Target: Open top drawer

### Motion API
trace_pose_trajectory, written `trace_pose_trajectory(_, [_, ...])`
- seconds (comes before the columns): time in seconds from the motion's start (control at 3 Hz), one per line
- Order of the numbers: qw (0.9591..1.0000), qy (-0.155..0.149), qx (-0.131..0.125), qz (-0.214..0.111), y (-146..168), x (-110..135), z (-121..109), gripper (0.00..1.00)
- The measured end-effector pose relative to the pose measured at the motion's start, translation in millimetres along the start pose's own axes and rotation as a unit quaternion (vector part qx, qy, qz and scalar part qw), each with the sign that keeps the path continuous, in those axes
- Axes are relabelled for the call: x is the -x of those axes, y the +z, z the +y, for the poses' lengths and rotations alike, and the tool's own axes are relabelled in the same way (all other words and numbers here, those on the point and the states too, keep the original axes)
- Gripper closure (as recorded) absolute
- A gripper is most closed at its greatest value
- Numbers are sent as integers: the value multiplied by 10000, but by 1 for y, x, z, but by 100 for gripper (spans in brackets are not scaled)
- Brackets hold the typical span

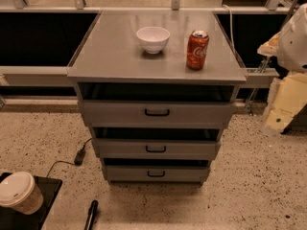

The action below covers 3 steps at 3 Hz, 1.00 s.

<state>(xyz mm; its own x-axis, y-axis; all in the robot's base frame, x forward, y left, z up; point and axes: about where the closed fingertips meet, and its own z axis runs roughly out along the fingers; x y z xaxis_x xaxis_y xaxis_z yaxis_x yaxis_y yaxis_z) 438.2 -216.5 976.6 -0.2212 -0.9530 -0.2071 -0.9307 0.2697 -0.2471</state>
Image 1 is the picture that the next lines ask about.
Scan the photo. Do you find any red cola can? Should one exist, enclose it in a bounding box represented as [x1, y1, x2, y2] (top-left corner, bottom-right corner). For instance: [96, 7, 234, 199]
[186, 30, 209, 70]

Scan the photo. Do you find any grey bottom drawer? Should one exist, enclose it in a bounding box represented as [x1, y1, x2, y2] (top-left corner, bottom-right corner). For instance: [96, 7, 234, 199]
[102, 166, 210, 183]

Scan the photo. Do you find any black power adapter cable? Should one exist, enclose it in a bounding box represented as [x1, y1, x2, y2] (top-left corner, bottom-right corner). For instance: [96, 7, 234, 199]
[46, 137, 93, 178]

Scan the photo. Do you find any metal rail frame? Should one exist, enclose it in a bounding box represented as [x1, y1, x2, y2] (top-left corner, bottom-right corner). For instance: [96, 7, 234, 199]
[0, 0, 307, 89]

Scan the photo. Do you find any grey drawer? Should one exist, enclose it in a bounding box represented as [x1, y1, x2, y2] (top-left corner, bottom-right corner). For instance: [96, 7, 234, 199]
[102, 166, 210, 183]
[79, 101, 234, 128]
[93, 138, 221, 160]

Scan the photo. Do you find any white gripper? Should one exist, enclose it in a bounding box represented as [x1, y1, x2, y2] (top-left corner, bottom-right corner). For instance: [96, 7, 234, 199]
[257, 32, 307, 136]

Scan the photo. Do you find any black tray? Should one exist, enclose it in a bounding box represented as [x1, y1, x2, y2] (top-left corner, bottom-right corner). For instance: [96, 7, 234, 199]
[0, 172, 62, 230]

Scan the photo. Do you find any grey middle drawer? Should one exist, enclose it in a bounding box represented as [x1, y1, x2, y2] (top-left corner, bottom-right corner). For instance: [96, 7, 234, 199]
[93, 138, 221, 160]

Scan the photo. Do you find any white lidded paper cup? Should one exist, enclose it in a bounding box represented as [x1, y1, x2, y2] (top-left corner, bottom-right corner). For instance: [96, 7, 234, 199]
[0, 172, 44, 215]

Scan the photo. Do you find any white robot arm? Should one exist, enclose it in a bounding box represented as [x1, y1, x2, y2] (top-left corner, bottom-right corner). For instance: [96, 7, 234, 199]
[257, 4, 307, 133]

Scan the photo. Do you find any white cable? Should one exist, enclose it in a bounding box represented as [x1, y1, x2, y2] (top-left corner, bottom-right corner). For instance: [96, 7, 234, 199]
[222, 4, 237, 55]

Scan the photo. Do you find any white ceramic bowl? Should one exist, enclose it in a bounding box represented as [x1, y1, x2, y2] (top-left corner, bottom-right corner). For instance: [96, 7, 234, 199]
[136, 27, 170, 54]

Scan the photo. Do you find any black pen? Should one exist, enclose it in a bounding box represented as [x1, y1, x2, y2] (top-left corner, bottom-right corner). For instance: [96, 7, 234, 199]
[84, 200, 98, 230]

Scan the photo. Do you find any grey metal drawer cabinet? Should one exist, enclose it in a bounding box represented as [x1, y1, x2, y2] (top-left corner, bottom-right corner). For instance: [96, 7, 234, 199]
[68, 10, 246, 183]

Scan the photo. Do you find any grey top drawer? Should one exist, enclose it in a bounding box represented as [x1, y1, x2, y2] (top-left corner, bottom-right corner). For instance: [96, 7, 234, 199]
[79, 101, 234, 128]

